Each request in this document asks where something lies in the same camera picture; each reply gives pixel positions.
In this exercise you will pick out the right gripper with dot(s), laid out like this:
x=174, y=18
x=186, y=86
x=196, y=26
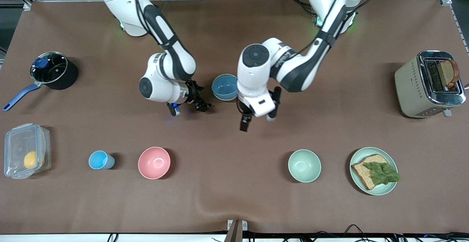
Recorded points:
x=192, y=93

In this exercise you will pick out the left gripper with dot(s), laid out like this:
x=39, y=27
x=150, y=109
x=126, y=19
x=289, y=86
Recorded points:
x=244, y=120

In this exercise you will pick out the blue bowl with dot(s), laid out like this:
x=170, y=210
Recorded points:
x=224, y=86

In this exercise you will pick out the pale green bowl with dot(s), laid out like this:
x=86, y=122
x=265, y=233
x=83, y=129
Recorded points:
x=225, y=100
x=304, y=166

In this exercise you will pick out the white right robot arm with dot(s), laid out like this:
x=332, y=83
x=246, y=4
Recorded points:
x=157, y=88

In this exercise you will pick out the pink bowl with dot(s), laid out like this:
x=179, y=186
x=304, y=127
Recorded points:
x=154, y=163

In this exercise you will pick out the brown table cloth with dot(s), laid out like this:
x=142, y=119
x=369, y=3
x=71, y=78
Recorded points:
x=234, y=154

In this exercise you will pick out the light blue cup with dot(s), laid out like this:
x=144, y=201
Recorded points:
x=98, y=160

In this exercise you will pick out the wholemeal bread slice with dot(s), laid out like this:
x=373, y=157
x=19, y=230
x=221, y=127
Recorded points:
x=362, y=176

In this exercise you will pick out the green lettuce leaf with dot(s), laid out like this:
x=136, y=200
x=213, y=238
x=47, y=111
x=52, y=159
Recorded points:
x=383, y=174

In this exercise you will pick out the glass lid blue knob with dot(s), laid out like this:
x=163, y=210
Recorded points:
x=55, y=70

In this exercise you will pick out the pale green plate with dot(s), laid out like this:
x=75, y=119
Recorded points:
x=381, y=190

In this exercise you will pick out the beige chrome toaster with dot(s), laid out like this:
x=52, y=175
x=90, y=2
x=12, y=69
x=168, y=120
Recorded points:
x=408, y=88

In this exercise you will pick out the yellow lemon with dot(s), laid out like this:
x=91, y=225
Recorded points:
x=31, y=160

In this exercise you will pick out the clear plastic lidded container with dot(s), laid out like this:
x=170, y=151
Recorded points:
x=18, y=143

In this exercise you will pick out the brown toast slice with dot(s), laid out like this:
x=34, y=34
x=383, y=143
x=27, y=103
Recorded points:
x=449, y=73

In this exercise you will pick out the metal table edge bracket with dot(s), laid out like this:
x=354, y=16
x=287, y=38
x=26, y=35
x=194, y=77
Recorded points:
x=237, y=229

